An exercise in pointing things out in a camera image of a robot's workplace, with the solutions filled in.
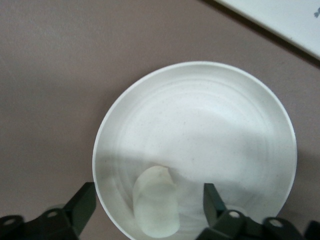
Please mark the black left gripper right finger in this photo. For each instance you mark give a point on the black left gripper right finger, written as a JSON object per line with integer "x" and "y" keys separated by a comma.
{"x": 237, "y": 227}

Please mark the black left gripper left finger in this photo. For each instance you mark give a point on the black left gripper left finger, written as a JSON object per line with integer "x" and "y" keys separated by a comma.
{"x": 50, "y": 225}

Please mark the small white bun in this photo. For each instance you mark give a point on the small white bun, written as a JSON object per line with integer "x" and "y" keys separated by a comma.
{"x": 156, "y": 205}

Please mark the round cream plate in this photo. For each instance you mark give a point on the round cream plate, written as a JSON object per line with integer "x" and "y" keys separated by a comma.
{"x": 200, "y": 125}

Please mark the cream rabbit print tray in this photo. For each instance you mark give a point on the cream rabbit print tray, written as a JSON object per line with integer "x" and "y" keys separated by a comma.
{"x": 287, "y": 15}

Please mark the brown table cloth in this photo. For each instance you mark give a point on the brown table cloth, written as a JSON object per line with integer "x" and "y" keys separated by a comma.
{"x": 50, "y": 75}

